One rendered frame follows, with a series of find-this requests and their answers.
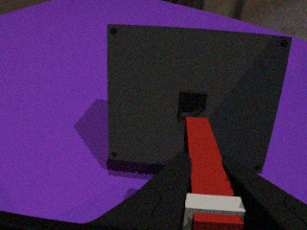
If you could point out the dark grey square panel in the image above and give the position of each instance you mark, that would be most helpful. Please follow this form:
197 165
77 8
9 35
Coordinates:
158 75

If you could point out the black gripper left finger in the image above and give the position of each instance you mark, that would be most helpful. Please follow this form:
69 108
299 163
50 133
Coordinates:
158 205

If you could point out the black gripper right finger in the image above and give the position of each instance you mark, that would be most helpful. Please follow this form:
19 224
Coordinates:
267 207

